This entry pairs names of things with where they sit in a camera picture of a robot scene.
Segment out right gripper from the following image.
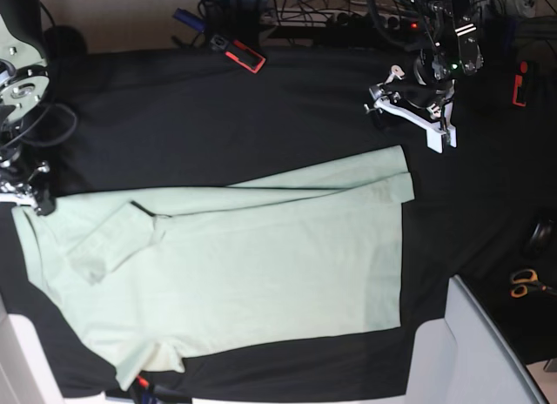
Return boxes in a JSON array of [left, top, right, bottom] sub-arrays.
[[1, 160, 56, 216]]

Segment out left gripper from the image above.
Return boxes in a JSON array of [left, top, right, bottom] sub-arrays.
[[369, 64, 454, 130]]

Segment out light green T-shirt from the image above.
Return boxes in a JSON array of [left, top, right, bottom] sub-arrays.
[[12, 146, 414, 387]]

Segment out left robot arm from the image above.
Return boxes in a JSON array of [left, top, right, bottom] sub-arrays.
[[365, 0, 483, 137]]

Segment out white power strip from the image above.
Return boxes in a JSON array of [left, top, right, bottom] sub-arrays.
[[260, 10, 402, 30]]

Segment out black table cloth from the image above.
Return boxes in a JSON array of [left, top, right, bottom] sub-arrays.
[[0, 46, 557, 400]]

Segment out red and black clamp right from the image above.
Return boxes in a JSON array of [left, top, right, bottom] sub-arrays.
[[512, 60, 531, 108]]

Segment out blue cylinder right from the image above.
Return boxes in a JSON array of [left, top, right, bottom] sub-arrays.
[[501, 17, 517, 57]]

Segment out white chair left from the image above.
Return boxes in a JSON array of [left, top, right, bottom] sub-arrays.
[[0, 301, 64, 404]]

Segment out white chair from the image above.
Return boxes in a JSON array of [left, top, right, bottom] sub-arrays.
[[405, 276, 547, 404], [0, 301, 64, 404]]

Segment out black tape roll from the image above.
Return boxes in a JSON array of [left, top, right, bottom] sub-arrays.
[[523, 219, 556, 259]]

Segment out red clamp bottom edge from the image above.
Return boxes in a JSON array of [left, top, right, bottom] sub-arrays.
[[128, 374, 192, 404]]

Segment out white chair right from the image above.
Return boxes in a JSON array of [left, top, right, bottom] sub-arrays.
[[405, 276, 547, 404]]

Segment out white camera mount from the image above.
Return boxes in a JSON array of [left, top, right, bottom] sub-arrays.
[[0, 192, 37, 209], [364, 98, 457, 153]]

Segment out orange handled scissors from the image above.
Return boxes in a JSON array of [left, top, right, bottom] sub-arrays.
[[510, 268, 556, 299]]

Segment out blue handle clamp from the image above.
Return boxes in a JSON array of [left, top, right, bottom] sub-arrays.
[[172, 8, 206, 33]]

